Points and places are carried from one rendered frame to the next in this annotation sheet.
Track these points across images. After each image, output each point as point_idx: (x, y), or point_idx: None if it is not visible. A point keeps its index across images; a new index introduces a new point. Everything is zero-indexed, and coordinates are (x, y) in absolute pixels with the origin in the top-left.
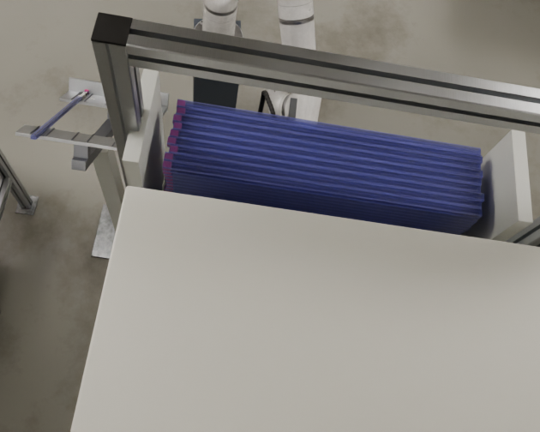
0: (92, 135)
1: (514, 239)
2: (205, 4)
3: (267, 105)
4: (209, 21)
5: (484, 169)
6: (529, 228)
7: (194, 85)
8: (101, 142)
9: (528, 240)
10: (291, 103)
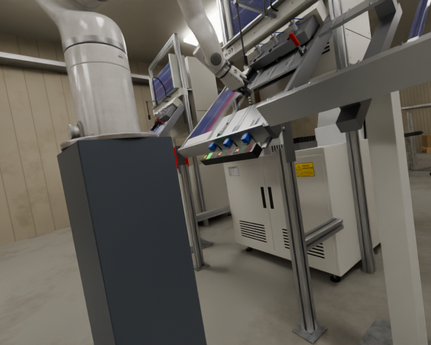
0: (371, 1)
1: (227, 37)
2: (119, 42)
3: (221, 52)
4: (131, 77)
5: (228, 2)
6: (226, 29)
7: (185, 219)
8: (360, 5)
9: (228, 31)
10: (237, 0)
